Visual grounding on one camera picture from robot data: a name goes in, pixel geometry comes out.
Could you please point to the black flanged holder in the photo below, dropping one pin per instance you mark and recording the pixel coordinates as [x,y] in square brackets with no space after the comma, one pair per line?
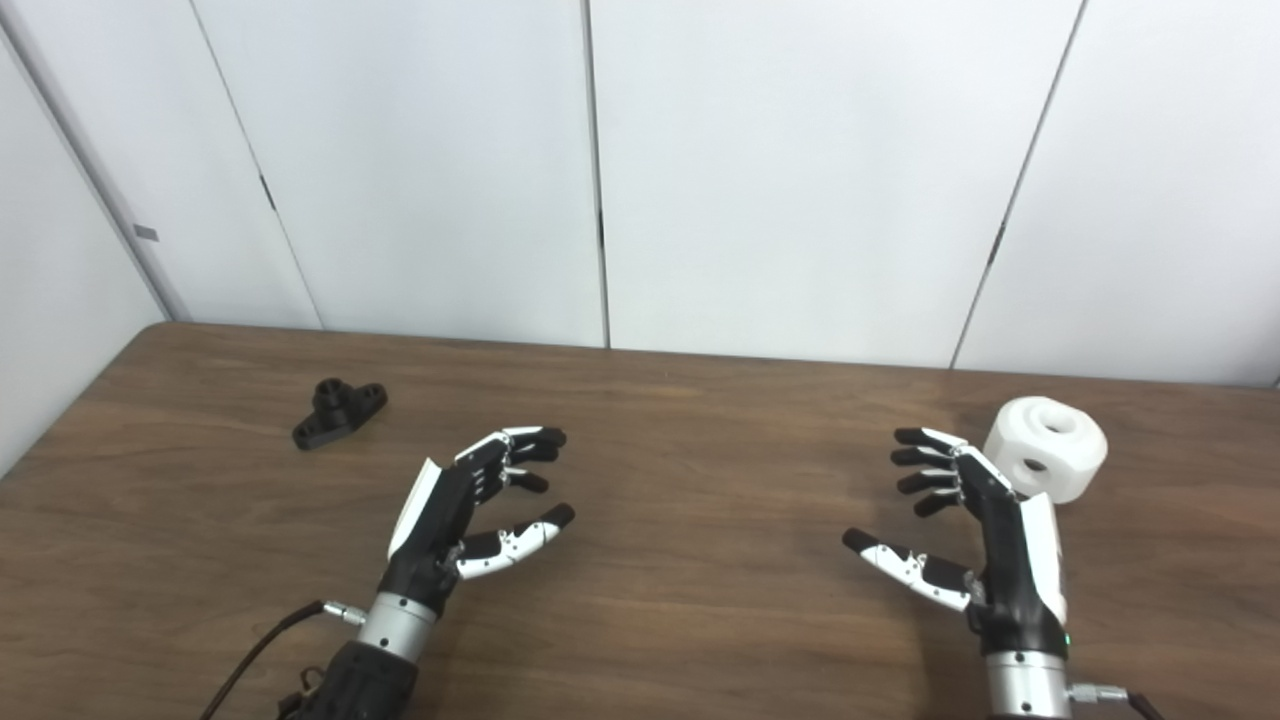
[335,412]

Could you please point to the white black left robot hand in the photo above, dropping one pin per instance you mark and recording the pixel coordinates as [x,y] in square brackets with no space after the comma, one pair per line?
[430,530]

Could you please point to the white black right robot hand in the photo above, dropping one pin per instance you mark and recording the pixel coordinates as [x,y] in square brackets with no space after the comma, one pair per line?
[1020,580]

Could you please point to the round white plastic piece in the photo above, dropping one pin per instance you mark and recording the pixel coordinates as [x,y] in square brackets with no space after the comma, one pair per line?
[1075,450]

